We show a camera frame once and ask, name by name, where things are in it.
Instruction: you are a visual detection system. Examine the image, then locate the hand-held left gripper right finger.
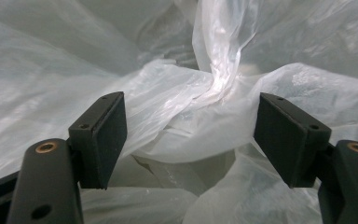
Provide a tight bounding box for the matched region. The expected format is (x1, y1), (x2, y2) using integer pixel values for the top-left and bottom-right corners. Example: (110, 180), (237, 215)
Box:
(253, 91), (333, 189)

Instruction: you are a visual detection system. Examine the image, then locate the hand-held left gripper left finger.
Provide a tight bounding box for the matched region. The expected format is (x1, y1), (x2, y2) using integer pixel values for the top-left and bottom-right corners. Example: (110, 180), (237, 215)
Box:
(68, 91), (129, 190)

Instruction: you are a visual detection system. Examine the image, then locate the white plastic bag blue rim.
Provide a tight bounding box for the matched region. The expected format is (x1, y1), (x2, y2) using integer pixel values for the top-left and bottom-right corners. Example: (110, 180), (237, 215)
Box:
(0, 0), (358, 224)

